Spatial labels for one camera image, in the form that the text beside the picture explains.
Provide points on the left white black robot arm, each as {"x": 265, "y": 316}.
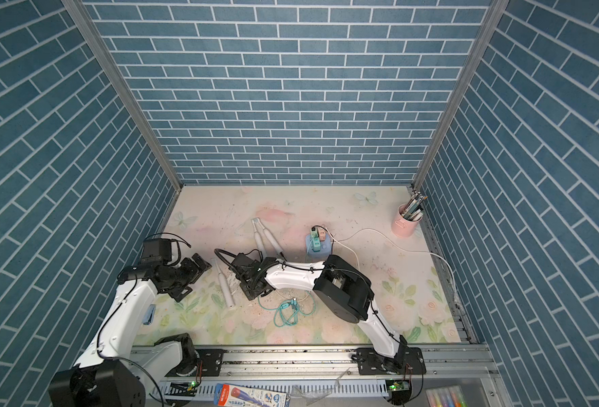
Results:
{"x": 105, "y": 374}

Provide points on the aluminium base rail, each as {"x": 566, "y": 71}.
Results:
{"x": 471, "y": 366}

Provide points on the red blue package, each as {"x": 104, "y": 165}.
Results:
{"x": 227, "y": 394}

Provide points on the pink pen holder cup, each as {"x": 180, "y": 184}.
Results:
{"x": 401, "y": 227}

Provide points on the teal small plug adapter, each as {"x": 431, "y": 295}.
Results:
{"x": 316, "y": 245}

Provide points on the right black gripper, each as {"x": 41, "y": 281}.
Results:
{"x": 247, "y": 292}

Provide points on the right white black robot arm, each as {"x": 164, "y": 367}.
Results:
{"x": 347, "y": 293}

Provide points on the white electric toothbrush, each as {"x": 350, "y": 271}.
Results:
{"x": 225, "y": 288}
{"x": 258, "y": 239}
{"x": 273, "y": 241}

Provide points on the coloured marker set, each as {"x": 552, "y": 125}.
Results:
{"x": 446, "y": 397}

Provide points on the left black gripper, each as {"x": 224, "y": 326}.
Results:
{"x": 194, "y": 270}

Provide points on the blue power strip cube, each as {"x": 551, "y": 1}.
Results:
{"x": 313, "y": 255}

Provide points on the clear plastic bag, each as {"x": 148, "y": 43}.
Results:
{"x": 312, "y": 394}

